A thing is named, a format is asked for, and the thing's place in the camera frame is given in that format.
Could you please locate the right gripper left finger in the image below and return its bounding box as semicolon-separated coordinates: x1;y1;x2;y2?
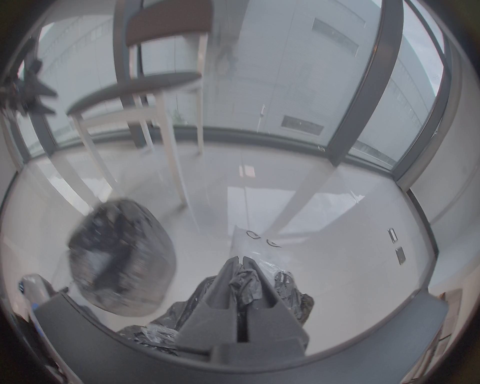
175;257;243;347

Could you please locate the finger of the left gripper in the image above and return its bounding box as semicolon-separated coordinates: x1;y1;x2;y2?
24;103;56;115
24;76;59;97

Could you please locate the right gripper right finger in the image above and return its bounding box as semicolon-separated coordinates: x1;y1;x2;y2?
244;257;310;355

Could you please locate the black plastic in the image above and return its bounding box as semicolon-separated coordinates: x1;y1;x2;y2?
118;267;315;351

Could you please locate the black plastic bag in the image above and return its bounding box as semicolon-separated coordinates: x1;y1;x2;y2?
67;198;178;316

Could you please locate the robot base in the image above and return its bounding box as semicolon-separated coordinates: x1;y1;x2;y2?
19;274;57;312

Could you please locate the clear printed wrapper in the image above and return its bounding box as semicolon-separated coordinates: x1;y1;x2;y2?
230;224;297;279

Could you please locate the dark grey seat chair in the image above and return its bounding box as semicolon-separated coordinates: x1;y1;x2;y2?
67;0;214;209

